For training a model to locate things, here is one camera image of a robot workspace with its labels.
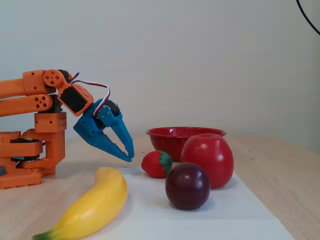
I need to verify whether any yellow toy banana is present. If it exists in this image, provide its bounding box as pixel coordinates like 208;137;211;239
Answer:
31;166;129;240

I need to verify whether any red toy apple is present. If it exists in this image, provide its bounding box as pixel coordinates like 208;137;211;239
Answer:
180;133;235;189

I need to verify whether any dark purple toy plum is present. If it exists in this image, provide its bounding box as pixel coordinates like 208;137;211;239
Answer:
164;162;211;211

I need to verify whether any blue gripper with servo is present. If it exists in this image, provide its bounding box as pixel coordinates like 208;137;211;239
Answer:
73;98;135;163

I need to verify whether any black hanging cable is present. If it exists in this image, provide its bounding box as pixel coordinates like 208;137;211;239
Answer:
296;0;320;36

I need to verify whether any red speckled enamel bowl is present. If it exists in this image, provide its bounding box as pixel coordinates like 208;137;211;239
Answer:
145;126;227;163

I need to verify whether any white paper sheet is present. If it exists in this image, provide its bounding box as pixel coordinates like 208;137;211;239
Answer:
96;166;296;240

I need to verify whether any red toy strawberry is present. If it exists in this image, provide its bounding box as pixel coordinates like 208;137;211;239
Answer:
140;150;174;179

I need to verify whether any red white black servo cable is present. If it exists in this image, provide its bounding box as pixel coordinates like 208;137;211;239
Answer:
69;72;111;116

